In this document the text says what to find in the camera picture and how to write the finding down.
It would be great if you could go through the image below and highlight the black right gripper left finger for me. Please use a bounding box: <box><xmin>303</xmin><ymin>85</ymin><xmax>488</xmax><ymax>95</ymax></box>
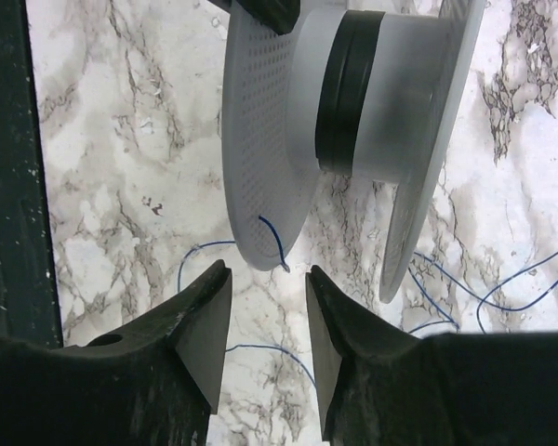
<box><xmin>0</xmin><ymin>260</ymin><xmax>233</xmax><ymax>445</ymax></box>

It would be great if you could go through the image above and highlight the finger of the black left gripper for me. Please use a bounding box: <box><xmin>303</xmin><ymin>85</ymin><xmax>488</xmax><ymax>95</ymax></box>
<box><xmin>237</xmin><ymin>0</ymin><xmax>301</xmax><ymax>35</ymax></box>

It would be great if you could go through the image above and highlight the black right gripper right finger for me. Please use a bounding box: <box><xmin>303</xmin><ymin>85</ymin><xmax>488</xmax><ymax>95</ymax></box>
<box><xmin>306</xmin><ymin>267</ymin><xmax>558</xmax><ymax>445</ymax></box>

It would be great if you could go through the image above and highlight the white perforated cable spool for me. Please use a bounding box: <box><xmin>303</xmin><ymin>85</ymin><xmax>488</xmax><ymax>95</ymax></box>
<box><xmin>219</xmin><ymin>1</ymin><xmax>485</xmax><ymax>303</ymax></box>

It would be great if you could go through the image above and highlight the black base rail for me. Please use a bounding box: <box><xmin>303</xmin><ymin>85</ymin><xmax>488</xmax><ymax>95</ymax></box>
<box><xmin>0</xmin><ymin>1</ymin><xmax>63</xmax><ymax>348</ymax></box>

